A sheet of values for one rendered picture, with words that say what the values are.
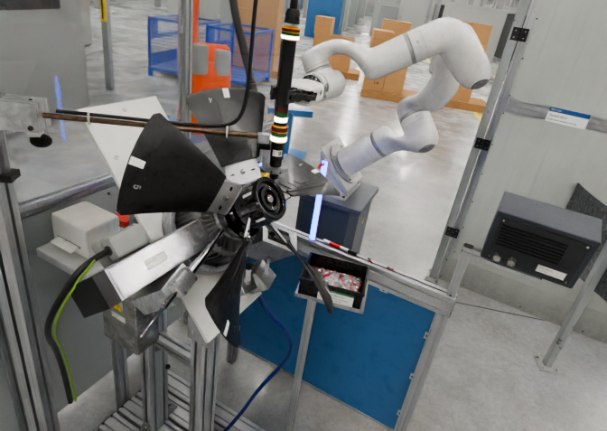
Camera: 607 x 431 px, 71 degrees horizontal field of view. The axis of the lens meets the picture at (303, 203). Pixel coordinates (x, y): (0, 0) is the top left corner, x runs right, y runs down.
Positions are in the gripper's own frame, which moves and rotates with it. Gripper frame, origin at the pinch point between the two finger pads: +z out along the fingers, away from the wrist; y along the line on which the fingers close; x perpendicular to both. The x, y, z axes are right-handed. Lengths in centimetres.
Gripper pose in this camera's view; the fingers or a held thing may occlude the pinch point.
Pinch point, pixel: (283, 95)
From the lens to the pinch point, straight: 110.9
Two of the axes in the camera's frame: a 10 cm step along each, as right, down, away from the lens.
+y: -8.7, -3.2, 3.7
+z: -4.7, 3.2, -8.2
